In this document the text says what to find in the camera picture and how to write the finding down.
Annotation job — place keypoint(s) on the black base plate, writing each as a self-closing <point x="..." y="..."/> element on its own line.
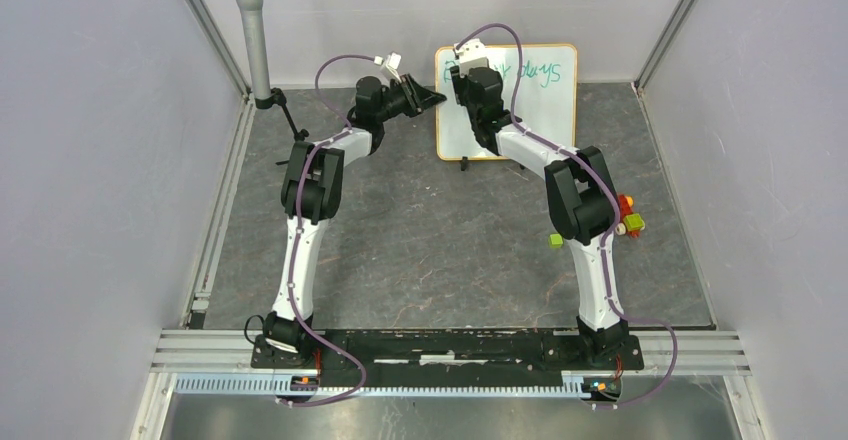
<point x="444" y="358"/>

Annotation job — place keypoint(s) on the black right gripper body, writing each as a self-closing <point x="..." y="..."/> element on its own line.
<point x="461" y="90"/>

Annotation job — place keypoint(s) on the yellow-framed whiteboard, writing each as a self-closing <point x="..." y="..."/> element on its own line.
<point x="546" y="99"/>

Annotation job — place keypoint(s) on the grey microphone on stand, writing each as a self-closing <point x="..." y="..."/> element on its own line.
<point x="265" y="96"/>

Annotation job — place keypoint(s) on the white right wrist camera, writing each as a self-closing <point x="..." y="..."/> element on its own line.
<point x="469" y="55"/>

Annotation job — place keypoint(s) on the aluminium frame rail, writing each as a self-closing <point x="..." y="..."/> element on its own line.
<point x="219" y="362"/>

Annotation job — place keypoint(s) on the green cube block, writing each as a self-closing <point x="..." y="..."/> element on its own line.
<point x="555" y="241"/>

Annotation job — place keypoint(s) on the red toy car, yellow wheels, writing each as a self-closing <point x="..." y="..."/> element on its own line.
<point x="631" y="223"/>

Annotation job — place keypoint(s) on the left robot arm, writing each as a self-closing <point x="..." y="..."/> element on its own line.
<point x="311" y="196"/>

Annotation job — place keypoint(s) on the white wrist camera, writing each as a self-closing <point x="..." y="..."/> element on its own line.
<point x="389" y="65"/>
<point x="469" y="55"/>

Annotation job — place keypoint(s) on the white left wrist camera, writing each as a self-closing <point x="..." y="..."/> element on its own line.
<point x="389" y="65"/>

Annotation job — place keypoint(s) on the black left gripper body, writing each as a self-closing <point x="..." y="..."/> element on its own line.
<point x="394" y="103"/>

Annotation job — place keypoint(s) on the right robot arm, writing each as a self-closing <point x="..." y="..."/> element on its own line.
<point x="581" y="198"/>

